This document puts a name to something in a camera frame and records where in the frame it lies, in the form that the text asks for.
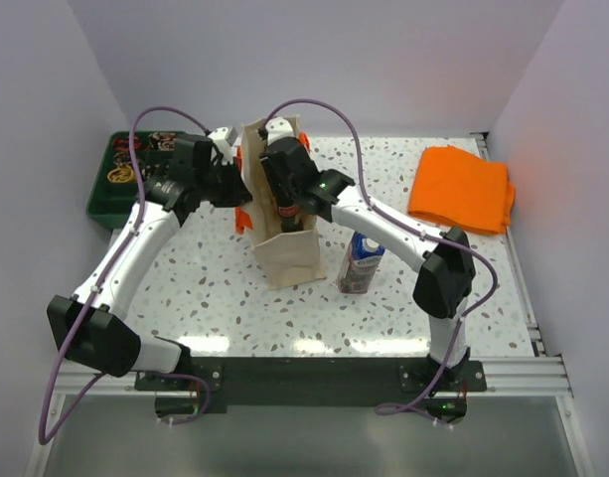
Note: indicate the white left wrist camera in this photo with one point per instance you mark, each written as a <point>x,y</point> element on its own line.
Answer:
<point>224,139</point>

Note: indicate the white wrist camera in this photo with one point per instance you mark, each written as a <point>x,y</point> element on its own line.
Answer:
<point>224,139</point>
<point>275,129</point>

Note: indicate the cola bottle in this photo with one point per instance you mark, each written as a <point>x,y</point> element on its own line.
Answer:
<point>289,215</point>

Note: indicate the green compartment tray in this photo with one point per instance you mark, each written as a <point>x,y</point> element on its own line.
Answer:
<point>115,188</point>

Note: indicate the orange folded cloth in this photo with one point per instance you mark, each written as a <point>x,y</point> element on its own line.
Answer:
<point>453,187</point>

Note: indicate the purple milk carton white cap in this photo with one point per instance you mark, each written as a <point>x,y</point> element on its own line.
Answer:
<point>360,264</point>

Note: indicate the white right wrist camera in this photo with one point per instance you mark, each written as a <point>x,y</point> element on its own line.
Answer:
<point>275,129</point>

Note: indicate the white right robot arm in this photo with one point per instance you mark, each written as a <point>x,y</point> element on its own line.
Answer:
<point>444,270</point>

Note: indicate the aluminium front rail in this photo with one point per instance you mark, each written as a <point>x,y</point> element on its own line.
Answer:
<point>511,377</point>

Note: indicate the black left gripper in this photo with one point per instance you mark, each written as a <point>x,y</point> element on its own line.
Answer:
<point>238,194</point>

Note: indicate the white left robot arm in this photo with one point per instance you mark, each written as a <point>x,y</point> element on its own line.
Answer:
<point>89,326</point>

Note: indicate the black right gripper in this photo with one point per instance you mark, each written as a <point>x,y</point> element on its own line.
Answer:
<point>276,188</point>

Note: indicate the beige canvas bag orange handles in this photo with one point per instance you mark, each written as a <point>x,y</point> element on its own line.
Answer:
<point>285,259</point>

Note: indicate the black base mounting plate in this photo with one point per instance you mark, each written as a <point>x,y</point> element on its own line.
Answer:
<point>334,382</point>

